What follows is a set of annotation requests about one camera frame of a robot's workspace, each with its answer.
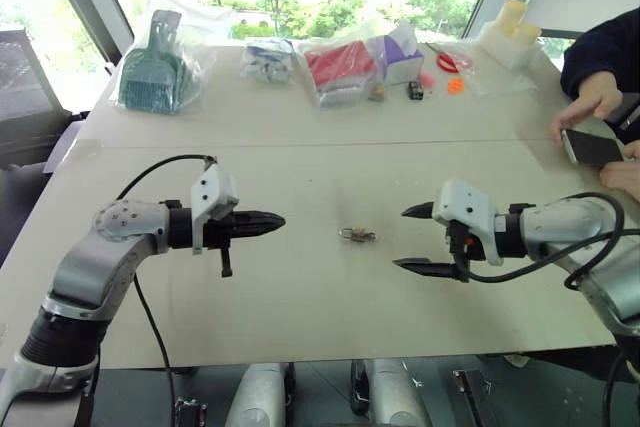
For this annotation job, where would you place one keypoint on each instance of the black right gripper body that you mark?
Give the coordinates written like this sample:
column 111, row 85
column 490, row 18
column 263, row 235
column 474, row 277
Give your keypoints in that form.
column 462, row 249

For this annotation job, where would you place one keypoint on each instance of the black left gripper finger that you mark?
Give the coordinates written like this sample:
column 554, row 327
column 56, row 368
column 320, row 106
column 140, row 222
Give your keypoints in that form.
column 262, row 218
column 260, row 230

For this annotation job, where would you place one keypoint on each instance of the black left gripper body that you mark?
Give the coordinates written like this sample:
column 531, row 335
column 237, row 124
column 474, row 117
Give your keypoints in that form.
column 220, row 233

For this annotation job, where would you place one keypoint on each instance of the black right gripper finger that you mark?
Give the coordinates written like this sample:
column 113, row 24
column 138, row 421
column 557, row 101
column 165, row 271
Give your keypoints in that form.
column 425, row 267
column 422, row 211

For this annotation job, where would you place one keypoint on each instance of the black smartphone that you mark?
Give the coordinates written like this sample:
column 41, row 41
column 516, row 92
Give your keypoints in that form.
column 592, row 147

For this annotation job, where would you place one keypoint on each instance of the person's dark sleeved forearm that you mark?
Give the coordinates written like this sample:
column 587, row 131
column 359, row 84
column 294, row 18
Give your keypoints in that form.
column 607, row 54

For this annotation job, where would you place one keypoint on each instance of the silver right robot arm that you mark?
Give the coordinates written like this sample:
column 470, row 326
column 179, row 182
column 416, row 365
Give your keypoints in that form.
column 565, row 227

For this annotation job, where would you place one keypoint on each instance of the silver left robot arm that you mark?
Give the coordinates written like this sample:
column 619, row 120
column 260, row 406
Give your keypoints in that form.
column 80, row 267

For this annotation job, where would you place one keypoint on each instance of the person's left hand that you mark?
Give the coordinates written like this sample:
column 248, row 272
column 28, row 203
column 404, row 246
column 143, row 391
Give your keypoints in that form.
column 622, row 172

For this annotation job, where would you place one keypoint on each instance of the person's right hand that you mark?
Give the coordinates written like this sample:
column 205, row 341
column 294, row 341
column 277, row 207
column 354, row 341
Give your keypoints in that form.
column 587, row 104

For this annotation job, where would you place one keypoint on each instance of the small silver padlock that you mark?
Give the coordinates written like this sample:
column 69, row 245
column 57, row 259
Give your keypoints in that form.
column 348, row 234

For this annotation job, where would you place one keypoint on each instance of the small black box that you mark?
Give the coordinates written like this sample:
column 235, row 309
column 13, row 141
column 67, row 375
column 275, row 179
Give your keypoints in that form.
column 416, row 90

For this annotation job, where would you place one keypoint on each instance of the orange plastic piece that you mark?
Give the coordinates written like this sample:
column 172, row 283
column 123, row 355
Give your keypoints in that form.
column 456, row 85

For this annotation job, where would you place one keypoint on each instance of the grey rounded robot leg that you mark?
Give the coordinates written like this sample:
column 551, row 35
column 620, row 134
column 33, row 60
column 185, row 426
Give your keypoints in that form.
column 395, row 394
column 257, row 394

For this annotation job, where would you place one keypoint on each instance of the pink ball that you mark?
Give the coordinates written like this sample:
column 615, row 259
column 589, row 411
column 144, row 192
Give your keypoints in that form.
column 427, row 79

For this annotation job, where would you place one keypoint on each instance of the purple white tissue box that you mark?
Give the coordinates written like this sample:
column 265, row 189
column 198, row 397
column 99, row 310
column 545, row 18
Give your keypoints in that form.
column 400, row 59

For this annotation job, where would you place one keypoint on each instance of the clear plastic bag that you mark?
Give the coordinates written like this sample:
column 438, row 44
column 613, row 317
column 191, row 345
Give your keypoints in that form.
column 500, row 77

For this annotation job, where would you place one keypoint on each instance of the blue white items in bag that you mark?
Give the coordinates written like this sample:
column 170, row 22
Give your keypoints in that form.
column 267, row 59

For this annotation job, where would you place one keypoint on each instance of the red white pack in bag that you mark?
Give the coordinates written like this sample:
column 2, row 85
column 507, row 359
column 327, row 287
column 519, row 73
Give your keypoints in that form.
column 337, row 67

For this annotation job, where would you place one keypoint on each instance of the green dustpan set in bag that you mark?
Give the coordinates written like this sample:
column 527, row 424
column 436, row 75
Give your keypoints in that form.
column 150, row 74

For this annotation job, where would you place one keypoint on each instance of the white foam block with cups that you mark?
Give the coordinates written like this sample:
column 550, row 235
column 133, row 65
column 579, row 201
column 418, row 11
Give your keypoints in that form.
column 515, row 32

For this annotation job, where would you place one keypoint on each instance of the black office chair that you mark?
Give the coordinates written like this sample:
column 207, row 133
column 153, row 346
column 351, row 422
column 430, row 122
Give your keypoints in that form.
column 27, row 97

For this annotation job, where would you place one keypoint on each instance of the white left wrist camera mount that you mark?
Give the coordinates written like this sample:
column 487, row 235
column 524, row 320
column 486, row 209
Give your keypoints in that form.
column 212, row 194

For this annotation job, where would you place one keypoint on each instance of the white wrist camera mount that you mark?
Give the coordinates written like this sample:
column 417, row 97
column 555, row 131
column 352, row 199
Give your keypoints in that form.
column 465, row 204
column 212, row 194

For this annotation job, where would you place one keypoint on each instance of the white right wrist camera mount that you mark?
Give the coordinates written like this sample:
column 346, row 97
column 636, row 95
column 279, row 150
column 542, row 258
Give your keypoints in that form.
column 465, row 204

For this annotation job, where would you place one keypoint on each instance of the black metal bracket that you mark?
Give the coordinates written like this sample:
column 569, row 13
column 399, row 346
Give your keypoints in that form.
column 190, row 413
column 472, row 397

